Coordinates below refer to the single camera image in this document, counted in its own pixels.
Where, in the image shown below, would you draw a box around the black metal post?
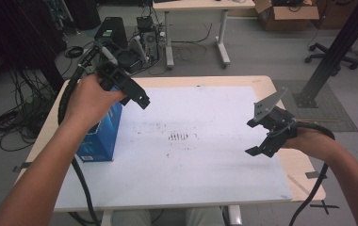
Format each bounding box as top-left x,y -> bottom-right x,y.
293,0 -> 358,109

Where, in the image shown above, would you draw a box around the white desk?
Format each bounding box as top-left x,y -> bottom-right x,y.
152,0 -> 256,70

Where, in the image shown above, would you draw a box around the left hand-held gripper black cable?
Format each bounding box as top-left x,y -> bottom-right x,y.
57,46 -> 102,226

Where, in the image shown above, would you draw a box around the blue cardboard box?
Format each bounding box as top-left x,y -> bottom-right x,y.
75,88 -> 124,163

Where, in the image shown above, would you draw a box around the coiled black cable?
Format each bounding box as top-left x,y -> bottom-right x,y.
63,45 -> 85,59

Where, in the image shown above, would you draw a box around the dark floor mat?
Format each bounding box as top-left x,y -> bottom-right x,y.
272,79 -> 358,134

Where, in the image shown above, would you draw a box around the person's right hand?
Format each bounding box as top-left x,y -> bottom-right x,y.
282,126 -> 342,162

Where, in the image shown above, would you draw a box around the person's left hand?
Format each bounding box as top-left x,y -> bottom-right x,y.
63,73 -> 128,133

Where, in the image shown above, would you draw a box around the light wooden table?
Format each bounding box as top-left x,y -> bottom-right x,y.
15,74 -> 327,226

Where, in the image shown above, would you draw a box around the bundle of black floor cables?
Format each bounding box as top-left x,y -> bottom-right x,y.
0,67 -> 63,153

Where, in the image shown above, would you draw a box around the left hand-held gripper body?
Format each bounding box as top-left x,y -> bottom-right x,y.
81,41 -> 131,95

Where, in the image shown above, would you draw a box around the black case with green label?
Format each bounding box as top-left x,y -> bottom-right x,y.
93,17 -> 129,50

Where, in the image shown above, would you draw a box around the hand-held gripper black cable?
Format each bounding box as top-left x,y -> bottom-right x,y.
57,46 -> 102,226
288,121 -> 336,226

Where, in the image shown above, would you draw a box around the black office chair base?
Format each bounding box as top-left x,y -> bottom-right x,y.
304,41 -> 358,71

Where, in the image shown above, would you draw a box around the right hand-held gripper black cable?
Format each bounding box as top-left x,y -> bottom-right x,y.
288,121 -> 336,226

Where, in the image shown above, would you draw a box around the black curtain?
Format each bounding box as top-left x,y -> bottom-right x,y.
0,0 -> 69,92

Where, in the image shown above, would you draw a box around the black tape cross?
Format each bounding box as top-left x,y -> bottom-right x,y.
308,200 -> 340,217

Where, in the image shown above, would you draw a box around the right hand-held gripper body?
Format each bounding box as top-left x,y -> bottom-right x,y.
252,87 -> 298,149

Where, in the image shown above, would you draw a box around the open cardboard box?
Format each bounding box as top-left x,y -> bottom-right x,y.
252,0 -> 320,32

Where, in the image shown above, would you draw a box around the black tape strip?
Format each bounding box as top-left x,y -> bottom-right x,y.
12,162 -> 33,173
304,170 -> 328,180

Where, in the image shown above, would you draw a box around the grey computer tower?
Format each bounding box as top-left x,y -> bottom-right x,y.
135,15 -> 162,64

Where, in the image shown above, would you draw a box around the white table mat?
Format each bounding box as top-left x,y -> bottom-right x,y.
54,85 -> 294,212

